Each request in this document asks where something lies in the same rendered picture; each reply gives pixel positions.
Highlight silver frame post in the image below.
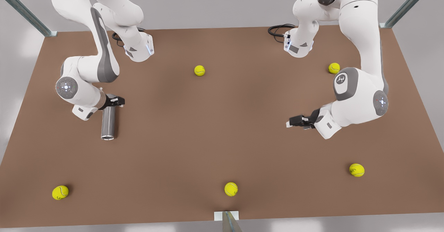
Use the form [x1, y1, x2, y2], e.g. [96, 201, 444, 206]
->
[379, 0, 437, 29]
[214, 210, 243, 232]
[0, 0, 58, 37]

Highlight black cable loop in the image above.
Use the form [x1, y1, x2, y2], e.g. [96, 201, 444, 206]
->
[268, 24, 296, 43]
[112, 27, 146, 48]

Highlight silver tennis ball tube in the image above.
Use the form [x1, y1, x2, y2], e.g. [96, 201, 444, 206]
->
[101, 105, 116, 140]

